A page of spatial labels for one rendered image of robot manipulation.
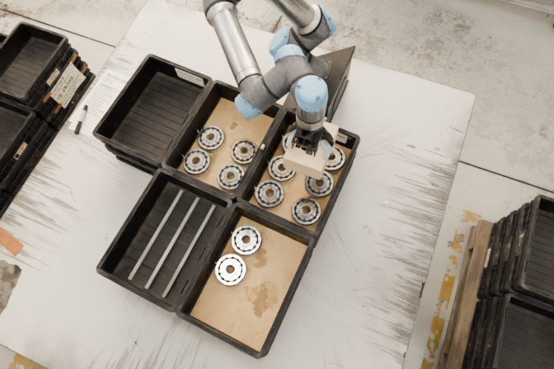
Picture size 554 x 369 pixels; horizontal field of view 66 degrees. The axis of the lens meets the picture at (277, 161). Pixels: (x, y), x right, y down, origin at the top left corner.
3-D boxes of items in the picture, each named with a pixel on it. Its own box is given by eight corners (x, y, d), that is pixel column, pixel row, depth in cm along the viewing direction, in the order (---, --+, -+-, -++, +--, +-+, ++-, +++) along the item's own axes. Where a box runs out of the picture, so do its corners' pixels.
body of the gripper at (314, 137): (290, 149, 123) (289, 130, 112) (301, 124, 126) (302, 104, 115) (316, 158, 122) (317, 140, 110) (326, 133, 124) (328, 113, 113)
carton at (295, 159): (302, 125, 141) (302, 114, 134) (336, 137, 139) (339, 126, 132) (284, 167, 135) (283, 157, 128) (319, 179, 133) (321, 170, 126)
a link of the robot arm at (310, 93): (319, 66, 101) (335, 95, 98) (317, 91, 111) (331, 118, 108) (288, 78, 100) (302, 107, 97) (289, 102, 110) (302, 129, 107)
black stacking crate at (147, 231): (168, 179, 161) (159, 167, 151) (238, 211, 155) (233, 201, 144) (109, 276, 148) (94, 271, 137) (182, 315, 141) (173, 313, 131)
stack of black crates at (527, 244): (491, 221, 216) (537, 193, 175) (553, 244, 210) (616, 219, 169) (474, 298, 202) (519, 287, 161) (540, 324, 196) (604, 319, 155)
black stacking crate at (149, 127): (157, 70, 181) (148, 53, 170) (218, 95, 175) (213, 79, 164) (104, 147, 167) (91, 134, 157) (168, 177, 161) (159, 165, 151)
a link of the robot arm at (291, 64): (255, 64, 109) (272, 99, 105) (289, 36, 105) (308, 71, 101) (273, 73, 116) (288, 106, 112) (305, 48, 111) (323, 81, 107)
